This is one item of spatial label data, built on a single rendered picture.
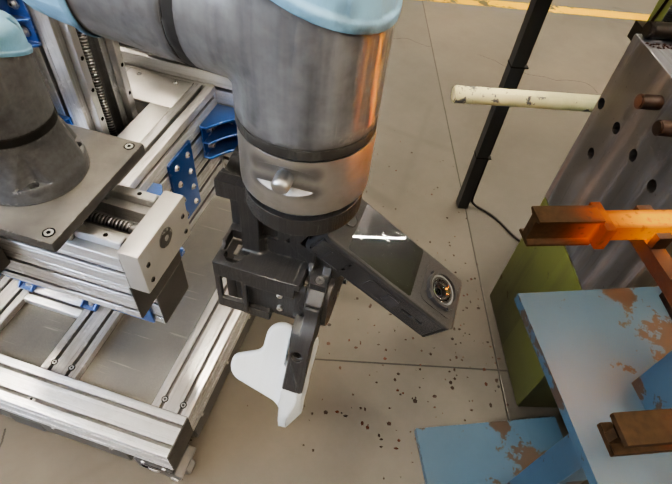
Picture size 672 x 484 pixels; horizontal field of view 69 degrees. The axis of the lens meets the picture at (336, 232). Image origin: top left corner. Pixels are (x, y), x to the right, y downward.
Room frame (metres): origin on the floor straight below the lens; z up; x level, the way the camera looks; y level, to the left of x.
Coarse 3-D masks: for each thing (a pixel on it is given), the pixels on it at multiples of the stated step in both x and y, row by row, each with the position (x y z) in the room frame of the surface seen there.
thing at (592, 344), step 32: (640, 288) 0.55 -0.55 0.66; (544, 320) 0.46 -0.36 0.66; (576, 320) 0.47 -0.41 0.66; (608, 320) 0.47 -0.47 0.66; (640, 320) 0.48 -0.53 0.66; (544, 352) 0.40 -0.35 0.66; (576, 352) 0.41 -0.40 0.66; (608, 352) 0.41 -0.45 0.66; (640, 352) 0.42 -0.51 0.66; (576, 384) 0.35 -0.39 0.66; (608, 384) 0.36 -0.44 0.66; (576, 416) 0.30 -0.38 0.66; (608, 416) 0.31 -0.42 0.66; (576, 448) 0.26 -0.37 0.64; (608, 480) 0.22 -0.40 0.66; (640, 480) 0.22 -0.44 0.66
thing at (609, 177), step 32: (640, 64) 0.91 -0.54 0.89; (608, 96) 0.95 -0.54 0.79; (608, 128) 0.89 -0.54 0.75; (576, 160) 0.93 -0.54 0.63; (608, 160) 0.84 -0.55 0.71; (640, 160) 0.76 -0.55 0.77; (576, 192) 0.87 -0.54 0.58; (608, 192) 0.79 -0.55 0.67; (640, 192) 0.72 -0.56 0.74; (576, 256) 0.75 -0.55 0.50; (608, 256) 0.68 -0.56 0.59; (608, 288) 0.63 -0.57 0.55
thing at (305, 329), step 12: (312, 312) 0.17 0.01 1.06; (300, 324) 0.17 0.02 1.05; (312, 324) 0.17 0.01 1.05; (300, 336) 0.16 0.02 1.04; (312, 336) 0.16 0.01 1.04; (300, 348) 0.16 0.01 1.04; (312, 348) 0.16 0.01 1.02; (288, 360) 0.16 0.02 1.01; (300, 360) 0.15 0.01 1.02; (288, 372) 0.15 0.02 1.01; (300, 372) 0.15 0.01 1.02; (288, 384) 0.15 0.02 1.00; (300, 384) 0.15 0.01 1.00
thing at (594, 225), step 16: (544, 208) 0.42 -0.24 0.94; (560, 208) 0.43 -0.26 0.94; (576, 208) 0.43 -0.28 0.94; (592, 208) 0.43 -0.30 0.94; (528, 224) 0.42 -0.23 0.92; (544, 224) 0.41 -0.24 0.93; (560, 224) 0.41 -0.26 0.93; (576, 224) 0.42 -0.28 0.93; (592, 224) 0.42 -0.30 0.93; (608, 224) 0.42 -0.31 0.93; (624, 224) 0.42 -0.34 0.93; (640, 224) 0.43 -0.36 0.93; (656, 224) 0.43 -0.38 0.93; (528, 240) 0.41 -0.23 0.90; (544, 240) 0.41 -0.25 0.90; (560, 240) 0.41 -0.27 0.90; (576, 240) 0.42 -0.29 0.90; (592, 240) 0.41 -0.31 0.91; (608, 240) 0.41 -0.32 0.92
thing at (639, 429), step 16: (624, 416) 0.18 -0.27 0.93; (640, 416) 0.19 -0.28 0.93; (656, 416) 0.19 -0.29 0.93; (608, 432) 0.18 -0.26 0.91; (624, 432) 0.17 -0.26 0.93; (640, 432) 0.17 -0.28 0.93; (656, 432) 0.17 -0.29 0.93; (608, 448) 0.17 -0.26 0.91; (624, 448) 0.17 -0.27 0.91; (640, 448) 0.17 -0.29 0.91; (656, 448) 0.17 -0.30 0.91
